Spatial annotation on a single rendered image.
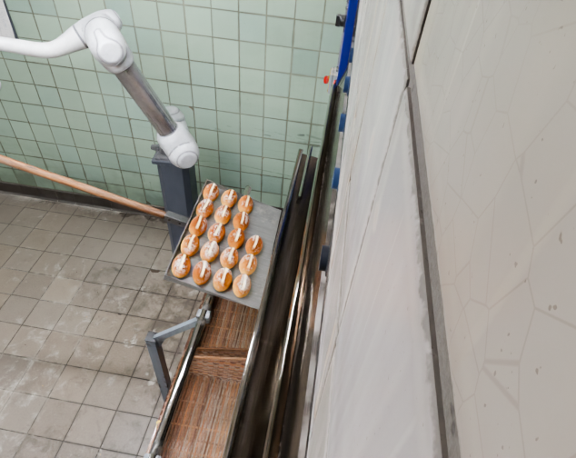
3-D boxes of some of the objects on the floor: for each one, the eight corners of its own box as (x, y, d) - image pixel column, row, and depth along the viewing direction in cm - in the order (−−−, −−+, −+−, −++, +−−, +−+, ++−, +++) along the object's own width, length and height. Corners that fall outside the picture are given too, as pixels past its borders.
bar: (251, 326, 284) (253, 185, 202) (190, 568, 194) (149, 490, 111) (204, 318, 286) (187, 175, 204) (123, 553, 196) (33, 467, 113)
